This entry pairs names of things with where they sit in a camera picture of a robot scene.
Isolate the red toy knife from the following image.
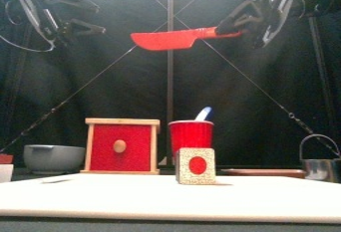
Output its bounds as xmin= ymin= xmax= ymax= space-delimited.
xmin=130 ymin=26 xmax=245 ymax=52

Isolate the toy sushi block red centre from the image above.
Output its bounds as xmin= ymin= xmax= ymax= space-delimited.
xmin=174 ymin=146 xmax=218 ymax=186

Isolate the red plastic cup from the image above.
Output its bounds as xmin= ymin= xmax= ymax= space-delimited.
xmin=169 ymin=119 xmax=216 ymax=166

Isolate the wooden box red drawer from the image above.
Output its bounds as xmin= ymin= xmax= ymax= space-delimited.
xmin=81 ymin=117 xmax=162 ymax=175

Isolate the grey bowl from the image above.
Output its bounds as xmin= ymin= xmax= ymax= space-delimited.
xmin=23 ymin=144 xmax=87 ymax=175

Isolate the brown tray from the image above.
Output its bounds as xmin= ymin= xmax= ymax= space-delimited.
xmin=220 ymin=167 xmax=308 ymax=179

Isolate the red and white cup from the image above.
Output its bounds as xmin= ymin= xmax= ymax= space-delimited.
xmin=0 ymin=153 xmax=15 ymax=184

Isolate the white cutting board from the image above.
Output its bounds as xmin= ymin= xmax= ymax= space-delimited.
xmin=0 ymin=172 xmax=341 ymax=225

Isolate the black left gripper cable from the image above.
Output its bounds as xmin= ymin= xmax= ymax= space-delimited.
xmin=0 ymin=0 xmax=58 ymax=54

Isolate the vertical metal frame pole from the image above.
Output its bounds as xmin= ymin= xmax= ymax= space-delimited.
xmin=166 ymin=0 xmax=176 ymax=125

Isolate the diagonal brace wire with turnbuckle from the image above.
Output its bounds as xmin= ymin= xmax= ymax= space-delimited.
xmin=129 ymin=0 xmax=341 ymax=159

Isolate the dark side frame post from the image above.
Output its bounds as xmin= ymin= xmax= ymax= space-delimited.
xmin=307 ymin=15 xmax=341 ymax=137

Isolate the blue white utensil handle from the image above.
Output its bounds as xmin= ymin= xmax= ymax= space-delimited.
xmin=194 ymin=106 xmax=214 ymax=122

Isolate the metal pot with handle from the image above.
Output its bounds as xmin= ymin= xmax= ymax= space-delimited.
xmin=299 ymin=133 xmax=341 ymax=184

